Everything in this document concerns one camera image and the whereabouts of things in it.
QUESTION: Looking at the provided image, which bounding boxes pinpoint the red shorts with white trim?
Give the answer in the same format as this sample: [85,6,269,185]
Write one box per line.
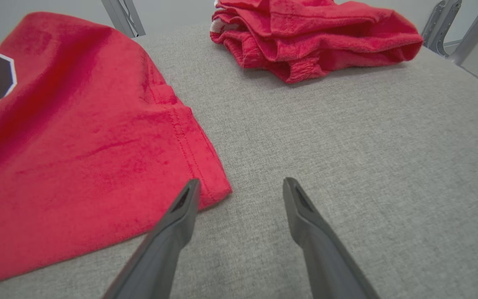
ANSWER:
[210,0,424,85]

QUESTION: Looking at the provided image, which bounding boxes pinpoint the grey fabric sofa cushion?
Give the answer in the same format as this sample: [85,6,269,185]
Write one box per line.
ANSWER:
[0,23,478,299]

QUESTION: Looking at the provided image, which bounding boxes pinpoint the grey wheeled metal frame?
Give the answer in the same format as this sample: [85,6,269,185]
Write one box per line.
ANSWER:
[421,0,478,98]

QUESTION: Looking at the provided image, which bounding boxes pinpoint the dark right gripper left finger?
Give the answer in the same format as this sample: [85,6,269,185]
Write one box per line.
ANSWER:
[103,179,202,299]

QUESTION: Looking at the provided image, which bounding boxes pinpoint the grey metal stand post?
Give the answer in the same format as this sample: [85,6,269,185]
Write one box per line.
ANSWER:
[100,0,146,39]

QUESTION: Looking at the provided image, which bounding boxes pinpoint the red white lettered jersey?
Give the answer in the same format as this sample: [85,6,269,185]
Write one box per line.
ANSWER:
[0,12,233,289]

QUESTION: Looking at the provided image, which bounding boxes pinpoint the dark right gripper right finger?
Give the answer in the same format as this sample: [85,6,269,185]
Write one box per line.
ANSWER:
[283,177,381,299]

